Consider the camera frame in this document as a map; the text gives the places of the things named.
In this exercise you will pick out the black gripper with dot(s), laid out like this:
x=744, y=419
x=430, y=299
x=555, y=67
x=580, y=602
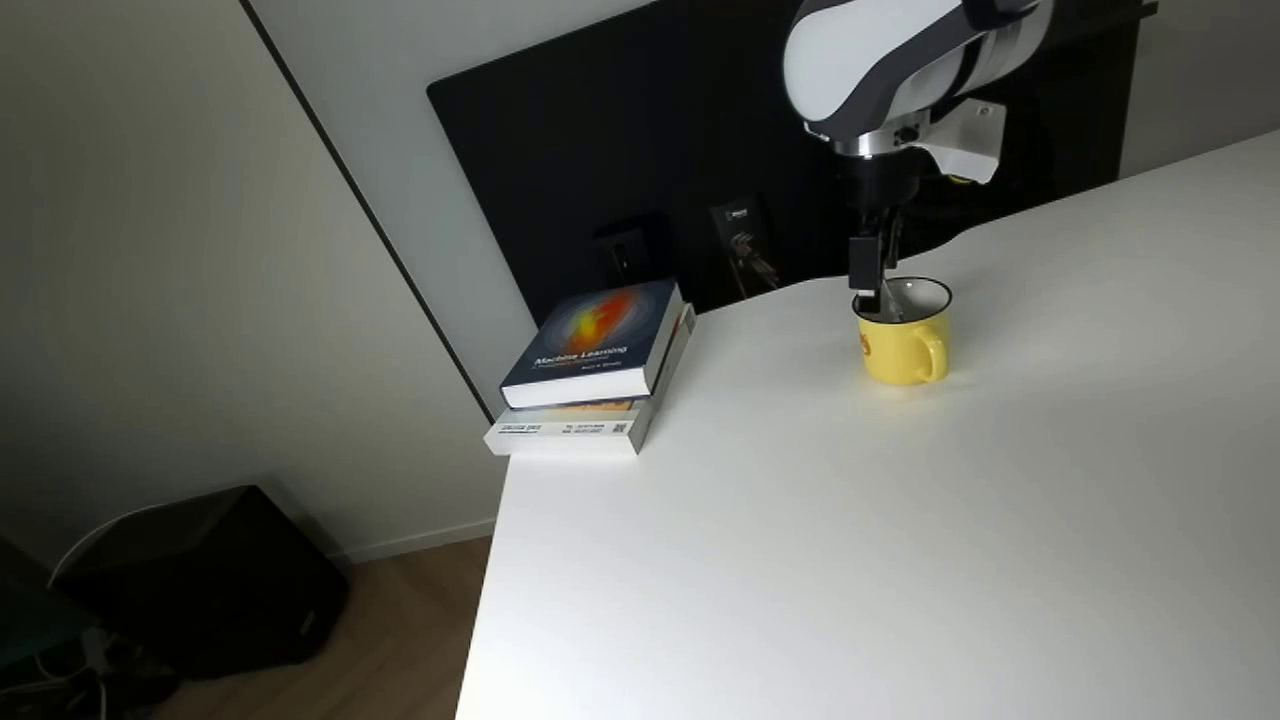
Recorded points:
x=885, y=203

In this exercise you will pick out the yellow enamel mug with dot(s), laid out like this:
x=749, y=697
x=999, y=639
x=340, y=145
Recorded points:
x=907, y=355

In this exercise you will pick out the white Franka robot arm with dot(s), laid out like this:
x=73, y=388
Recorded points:
x=866, y=63

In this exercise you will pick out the dark blue book orange cover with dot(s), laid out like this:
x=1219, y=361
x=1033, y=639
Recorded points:
x=595, y=341

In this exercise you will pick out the white paperback book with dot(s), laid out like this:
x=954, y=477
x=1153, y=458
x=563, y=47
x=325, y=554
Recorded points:
x=574, y=435

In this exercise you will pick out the black box on floor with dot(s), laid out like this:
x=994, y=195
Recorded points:
x=202, y=583

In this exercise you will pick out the wall socket with black plug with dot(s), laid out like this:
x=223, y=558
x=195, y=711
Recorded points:
x=741, y=233

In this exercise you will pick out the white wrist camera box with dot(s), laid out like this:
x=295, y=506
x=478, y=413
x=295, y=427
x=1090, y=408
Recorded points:
x=971, y=143

